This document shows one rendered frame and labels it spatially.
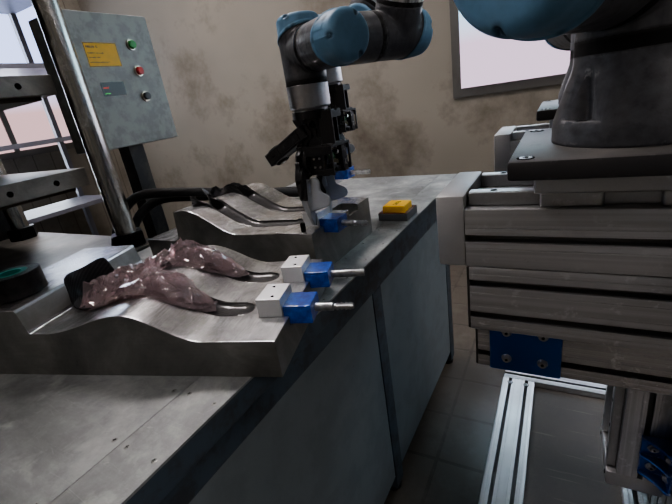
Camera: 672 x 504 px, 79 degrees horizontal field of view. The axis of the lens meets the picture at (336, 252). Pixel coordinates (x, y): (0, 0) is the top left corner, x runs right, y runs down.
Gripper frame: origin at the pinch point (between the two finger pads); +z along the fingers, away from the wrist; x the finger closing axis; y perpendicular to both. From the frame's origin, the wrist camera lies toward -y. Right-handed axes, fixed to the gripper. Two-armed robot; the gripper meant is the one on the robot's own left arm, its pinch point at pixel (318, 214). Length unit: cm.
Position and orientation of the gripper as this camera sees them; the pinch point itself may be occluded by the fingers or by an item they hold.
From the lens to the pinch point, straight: 82.9
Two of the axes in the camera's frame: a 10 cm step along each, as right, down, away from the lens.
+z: 1.4, 9.2, 3.6
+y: 8.7, 0.6, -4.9
